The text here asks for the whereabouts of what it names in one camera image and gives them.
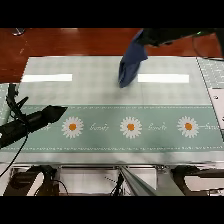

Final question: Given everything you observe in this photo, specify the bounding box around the black cable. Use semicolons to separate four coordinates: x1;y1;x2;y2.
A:
104;172;126;197
0;132;30;178
52;179;70;197

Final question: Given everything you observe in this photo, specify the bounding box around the silver frame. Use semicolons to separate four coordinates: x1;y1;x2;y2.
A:
0;162;224;197

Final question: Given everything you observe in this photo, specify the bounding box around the blue shirt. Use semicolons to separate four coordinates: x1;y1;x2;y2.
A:
117;29;150;89

